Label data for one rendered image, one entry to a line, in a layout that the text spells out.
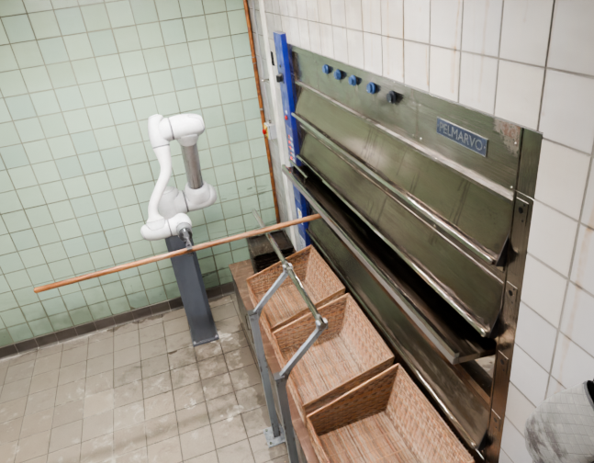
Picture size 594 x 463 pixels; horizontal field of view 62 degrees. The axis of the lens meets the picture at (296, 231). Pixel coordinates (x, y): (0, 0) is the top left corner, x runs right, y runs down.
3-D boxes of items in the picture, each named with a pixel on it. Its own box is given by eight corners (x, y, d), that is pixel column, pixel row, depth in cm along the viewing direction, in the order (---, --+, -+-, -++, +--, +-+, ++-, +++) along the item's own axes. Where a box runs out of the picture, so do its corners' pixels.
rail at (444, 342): (281, 167, 299) (285, 166, 299) (453, 358, 147) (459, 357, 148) (281, 163, 298) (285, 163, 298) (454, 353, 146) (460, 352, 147)
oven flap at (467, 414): (311, 231, 326) (318, 203, 318) (482, 448, 174) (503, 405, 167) (305, 230, 324) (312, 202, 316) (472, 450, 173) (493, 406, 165)
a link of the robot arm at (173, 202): (160, 215, 341) (151, 186, 331) (185, 208, 346) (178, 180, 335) (162, 225, 328) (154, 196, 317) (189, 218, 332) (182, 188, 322)
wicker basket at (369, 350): (352, 328, 288) (349, 290, 275) (397, 398, 240) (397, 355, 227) (273, 353, 278) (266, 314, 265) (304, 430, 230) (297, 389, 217)
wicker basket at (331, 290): (316, 276, 339) (311, 242, 325) (350, 325, 291) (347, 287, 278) (248, 297, 327) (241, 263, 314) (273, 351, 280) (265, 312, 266)
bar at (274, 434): (280, 348, 365) (256, 208, 308) (350, 501, 258) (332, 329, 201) (240, 361, 358) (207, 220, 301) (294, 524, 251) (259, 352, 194)
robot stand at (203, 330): (189, 331, 394) (159, 221, 346) (215, 323, 399) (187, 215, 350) (193, 347, 377) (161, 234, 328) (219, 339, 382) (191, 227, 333)
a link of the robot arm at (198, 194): (184, 200, 345) (214, 193, 351) (189, 217, 336) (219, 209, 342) (163, 111, 286) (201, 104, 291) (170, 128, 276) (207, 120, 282)
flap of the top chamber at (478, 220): (297, 116, 288) (305, 81, 280) (501, 265, 136) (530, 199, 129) (290, 115, 286) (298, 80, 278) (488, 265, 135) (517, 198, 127)
